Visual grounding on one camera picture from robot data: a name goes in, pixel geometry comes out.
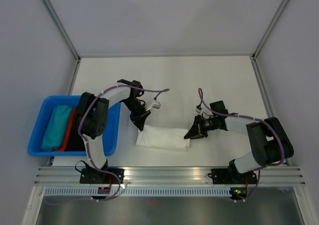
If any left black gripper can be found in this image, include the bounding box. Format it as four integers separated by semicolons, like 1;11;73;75
122;98;151;131

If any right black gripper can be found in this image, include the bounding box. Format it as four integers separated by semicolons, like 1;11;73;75
185;114;217;140

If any white printed t shirt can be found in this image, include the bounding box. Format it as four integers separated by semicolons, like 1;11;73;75
136;125;190;151

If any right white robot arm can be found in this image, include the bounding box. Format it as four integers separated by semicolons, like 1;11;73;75
184;101;294;183

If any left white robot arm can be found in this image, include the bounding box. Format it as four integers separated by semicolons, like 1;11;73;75
73;79;151;183

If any black rolled t shirt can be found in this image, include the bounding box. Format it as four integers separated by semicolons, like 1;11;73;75
65;126;85;151

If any teal rolled t shirt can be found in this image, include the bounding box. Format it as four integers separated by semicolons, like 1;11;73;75
41;106;72;152

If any red rolled t shirt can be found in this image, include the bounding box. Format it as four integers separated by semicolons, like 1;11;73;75
53;109;75;152

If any blue plastic bin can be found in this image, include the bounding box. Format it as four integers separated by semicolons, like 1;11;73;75
27;96;121;157

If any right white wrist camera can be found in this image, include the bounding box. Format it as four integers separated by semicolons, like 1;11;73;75
195;107;202;114

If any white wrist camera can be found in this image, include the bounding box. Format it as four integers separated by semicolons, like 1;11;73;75
195;107;202;114
147;100;161;110

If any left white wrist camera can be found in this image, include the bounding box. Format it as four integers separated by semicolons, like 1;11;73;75
147;100;161;110

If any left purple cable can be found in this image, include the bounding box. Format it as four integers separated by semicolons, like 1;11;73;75
44;84;170;205

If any purple cable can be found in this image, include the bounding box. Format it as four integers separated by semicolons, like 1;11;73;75
198;87;287;203
44;84;170;205

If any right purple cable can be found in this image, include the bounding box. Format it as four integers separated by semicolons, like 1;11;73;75
198;87;287;203

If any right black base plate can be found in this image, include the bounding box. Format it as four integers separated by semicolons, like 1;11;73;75
207;168;257;185

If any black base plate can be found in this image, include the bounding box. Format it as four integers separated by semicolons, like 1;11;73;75
207;168;257;185
79;166;125;184

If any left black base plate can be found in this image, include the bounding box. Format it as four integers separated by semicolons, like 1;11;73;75
79;166;125;184

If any aluminium mounting rail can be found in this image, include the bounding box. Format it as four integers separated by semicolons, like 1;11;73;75
34;166;306;187

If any white slotted cable duct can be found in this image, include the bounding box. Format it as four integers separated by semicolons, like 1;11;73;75
44;186;231;197

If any left aluminium frame post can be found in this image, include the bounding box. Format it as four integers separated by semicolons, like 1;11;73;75
41;0;81;63

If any aluminium frame post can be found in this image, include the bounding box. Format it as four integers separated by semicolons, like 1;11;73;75
250;0;291;61
41;0;81;63

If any right aluminium frame post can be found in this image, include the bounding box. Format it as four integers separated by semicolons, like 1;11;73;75
250;0;291;61

